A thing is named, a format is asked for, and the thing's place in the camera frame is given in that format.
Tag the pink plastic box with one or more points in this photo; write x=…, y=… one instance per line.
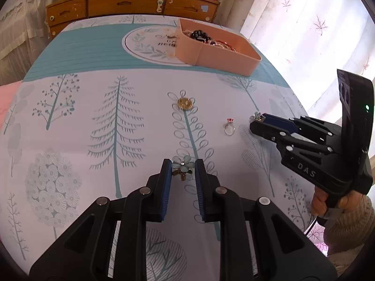
x=222, y=61

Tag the pale flower brooch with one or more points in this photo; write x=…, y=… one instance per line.
x=181, y=164
x=255, y=116

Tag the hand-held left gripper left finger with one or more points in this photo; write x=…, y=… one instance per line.
x=165, y=193

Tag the wooden desk with drawers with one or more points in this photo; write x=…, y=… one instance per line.
x=123, y=4

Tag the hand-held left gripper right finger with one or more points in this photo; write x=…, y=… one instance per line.
x=200, y=193

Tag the white floral curtain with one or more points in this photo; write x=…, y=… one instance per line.
x=293, y=35

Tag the white lace cover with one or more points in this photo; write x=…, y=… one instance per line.
x=23, y=11

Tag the pink blanket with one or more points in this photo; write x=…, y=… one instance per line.
x=7, y=99

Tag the gold round pendant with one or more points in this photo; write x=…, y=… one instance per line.
x=184, y=104

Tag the person's right hand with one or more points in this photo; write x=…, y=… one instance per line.
x=318, y=202

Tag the blue sticker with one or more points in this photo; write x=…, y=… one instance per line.
x=205, y=8

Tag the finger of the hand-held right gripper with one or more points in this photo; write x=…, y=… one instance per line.
x=281, y=123
x=269, y=131

